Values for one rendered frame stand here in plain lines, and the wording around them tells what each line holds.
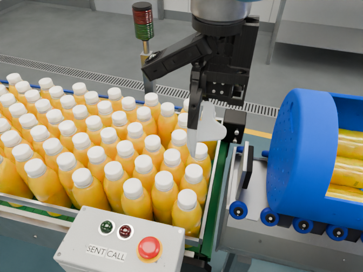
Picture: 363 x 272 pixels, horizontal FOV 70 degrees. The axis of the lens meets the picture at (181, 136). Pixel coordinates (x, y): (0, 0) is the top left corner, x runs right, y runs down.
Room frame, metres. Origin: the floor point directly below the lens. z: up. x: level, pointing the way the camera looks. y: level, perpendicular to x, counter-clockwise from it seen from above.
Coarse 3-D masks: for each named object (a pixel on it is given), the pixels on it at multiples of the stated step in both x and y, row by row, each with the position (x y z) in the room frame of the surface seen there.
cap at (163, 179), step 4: (160, 172) 0.34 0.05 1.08; (164, 172) 0.34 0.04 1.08; (168, 172) 0.34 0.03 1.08; (156, 176) 0.33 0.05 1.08; (160, 176) 0.33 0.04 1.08; (164, 176) 0.33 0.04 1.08; (168, 176) 0.33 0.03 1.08; (172, 176) 0.33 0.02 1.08; (156, 180) 0.32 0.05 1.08; (160, 180) 0.32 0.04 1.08; (164, 180) 0.32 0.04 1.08; (168, 180) 0.32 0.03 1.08; (172, 180) 0.32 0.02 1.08; (156, 184) 0.32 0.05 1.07; (160, 184) 0.31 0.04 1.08; (164, 184) 0.31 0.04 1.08; (168, 184) 0.31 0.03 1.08; (160, 188) 0.31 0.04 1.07; (164, 188) 0.31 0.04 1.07
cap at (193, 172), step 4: (192, 164) 0.37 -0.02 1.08; (196, 164) 0.37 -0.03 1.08; (188, 168) 0.35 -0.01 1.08; (192, 168) 0.35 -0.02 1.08; (196, 168) 0.35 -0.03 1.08; (200, 168) 0.35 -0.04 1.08; (188, 172) 0.34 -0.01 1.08; (192, 172) 0.34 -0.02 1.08; (196, 172) 0.34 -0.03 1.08; (200, 172) 0.34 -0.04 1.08; (188, 176) 0.33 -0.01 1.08; (192, 176) 0.33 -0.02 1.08; (196, 176) 0.33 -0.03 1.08; (200, 176) 0.34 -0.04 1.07; (192, 180) 0.33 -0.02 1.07; (196, 180) 0.33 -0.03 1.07
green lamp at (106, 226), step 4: (108, 220) 0.22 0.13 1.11; (100, 224) 0.21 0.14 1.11; (104, 224) 0.21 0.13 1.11; (108, 224) 0.21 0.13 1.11; (112, 224) 0.21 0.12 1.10; (100, 228) 0.20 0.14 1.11; (104, 228) 0.20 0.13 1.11; (108, 228) 0.20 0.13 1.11; (104, 232) 0.20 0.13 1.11; (108, 232) 0.20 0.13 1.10
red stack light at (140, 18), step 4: (132, 12) 0.85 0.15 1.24; (136, 12) 0.83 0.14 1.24; (140, 12) 0.82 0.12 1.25; (144, 12) 0.82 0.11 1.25; (148, 12) 0.83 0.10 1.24; (152, 12) 0.85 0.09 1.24; (136, 16) 0.83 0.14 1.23; (140, 16) 0.82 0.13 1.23; (144, 16) 0.82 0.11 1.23; (148, 16) 0.83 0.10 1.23; (152, 16) 0.85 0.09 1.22; (136, 20) 0.83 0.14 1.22; (140, 20) 0.82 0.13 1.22; (144, 20) 0.82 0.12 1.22; (148, 20) 0.83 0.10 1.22; (152, 20) 0.85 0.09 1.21; (140, 24) 0.83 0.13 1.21
